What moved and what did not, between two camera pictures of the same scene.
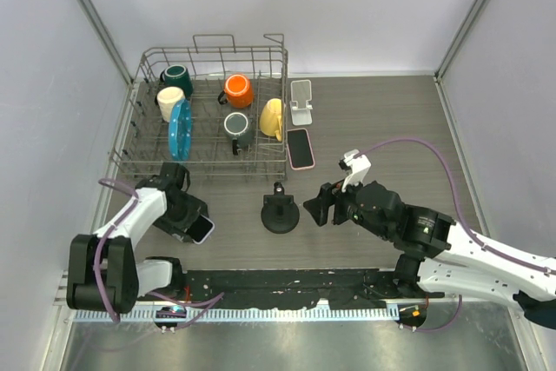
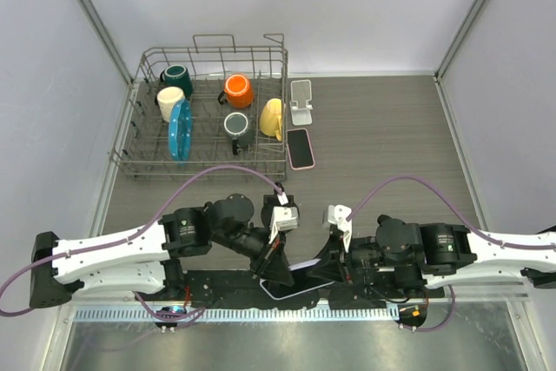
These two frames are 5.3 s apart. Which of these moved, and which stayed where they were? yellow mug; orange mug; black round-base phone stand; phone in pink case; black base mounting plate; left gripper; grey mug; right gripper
Moved: right gripper; left gripper
Stayed: phone in pink case; black base mounting plate; grey mug; yellow mug; black round-base phone stand; orange mug
